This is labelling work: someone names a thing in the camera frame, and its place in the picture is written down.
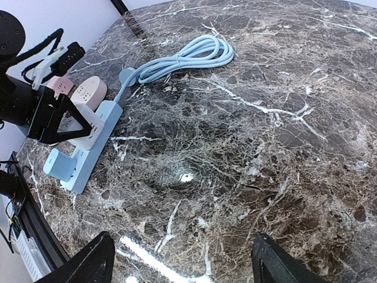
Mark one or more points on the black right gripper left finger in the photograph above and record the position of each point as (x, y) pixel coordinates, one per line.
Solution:
(94, 263)

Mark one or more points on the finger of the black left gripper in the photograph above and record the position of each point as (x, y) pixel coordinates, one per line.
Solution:
(49, 134)

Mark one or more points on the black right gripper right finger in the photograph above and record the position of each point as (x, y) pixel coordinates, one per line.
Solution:
(271, 263)

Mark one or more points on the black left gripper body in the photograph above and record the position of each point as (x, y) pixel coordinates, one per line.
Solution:
(31, 110)

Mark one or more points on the large pink cube adapter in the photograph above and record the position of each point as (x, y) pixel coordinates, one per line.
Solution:
(60, 85)

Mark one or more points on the white cube socket adapter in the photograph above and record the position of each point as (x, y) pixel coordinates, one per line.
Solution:
(82, 135)

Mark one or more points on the pink round power socket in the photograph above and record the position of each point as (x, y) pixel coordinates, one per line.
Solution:
(91, 92)

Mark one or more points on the blue cube adapter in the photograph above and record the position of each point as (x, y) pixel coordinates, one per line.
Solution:
(59, 165)

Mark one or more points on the blue power strip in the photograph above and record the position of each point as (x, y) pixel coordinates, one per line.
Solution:
(109, 112)

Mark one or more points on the small green circuit board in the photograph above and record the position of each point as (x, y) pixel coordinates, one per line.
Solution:
(16, 224)

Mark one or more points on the grey slotted cable duct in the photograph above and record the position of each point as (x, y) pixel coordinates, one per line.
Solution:
(32, 257)

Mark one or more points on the left black frame post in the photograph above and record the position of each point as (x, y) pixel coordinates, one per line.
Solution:
(120, 6)

